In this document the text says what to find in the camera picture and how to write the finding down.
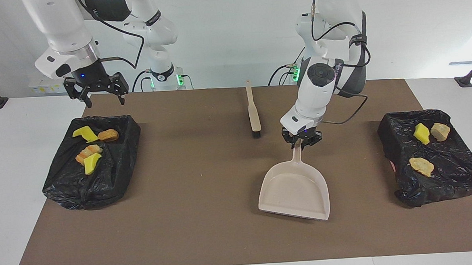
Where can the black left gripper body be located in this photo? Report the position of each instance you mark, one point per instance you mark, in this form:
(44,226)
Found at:
(302,134)

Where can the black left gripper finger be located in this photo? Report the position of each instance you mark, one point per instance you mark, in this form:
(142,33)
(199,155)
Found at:
(315,139)
(288,140)

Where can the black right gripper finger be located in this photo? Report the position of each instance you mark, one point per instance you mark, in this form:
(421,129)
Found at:
(121,88)
(81,96)

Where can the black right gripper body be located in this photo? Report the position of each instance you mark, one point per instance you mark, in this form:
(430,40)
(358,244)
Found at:
(89,75)

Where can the notched yellow sponge piece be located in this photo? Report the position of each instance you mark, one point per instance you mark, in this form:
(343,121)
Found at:
(85,133)

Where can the beige hand brush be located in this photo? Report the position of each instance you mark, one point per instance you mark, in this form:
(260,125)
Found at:
(253,111)

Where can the brown oval bread roll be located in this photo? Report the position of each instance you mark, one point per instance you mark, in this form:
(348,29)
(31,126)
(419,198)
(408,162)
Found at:
(108,135)

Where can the beige plastic dustpan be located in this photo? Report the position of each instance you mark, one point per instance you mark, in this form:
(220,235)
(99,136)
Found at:
(295,190)

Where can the striped orange croissant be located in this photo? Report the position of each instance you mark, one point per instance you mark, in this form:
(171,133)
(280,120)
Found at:
(87,151)

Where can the yellow green sponge wedge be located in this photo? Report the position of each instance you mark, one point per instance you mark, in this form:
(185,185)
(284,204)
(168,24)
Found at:
(92,163)

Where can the plain yellow sponge piece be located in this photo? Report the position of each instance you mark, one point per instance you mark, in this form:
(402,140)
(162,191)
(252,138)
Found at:
(421,133)

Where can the pale flaky pastry piece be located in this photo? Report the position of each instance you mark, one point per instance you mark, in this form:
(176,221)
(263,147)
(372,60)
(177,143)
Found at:
(421,166)

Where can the small curled croissant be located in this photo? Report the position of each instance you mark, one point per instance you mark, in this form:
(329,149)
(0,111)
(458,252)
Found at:
(440,131)

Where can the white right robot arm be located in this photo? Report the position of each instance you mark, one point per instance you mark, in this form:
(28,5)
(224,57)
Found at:
(64,20)

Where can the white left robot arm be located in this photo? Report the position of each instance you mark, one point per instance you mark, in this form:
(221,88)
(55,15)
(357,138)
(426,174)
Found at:
(318,87)

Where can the black bag lined bin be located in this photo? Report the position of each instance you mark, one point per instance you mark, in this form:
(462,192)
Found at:
(113,175)
(456,169)

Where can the brown table mat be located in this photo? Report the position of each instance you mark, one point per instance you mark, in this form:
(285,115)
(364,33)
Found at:
(185,240)

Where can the white wall socket box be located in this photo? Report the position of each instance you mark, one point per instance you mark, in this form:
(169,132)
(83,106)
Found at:
(39,88)

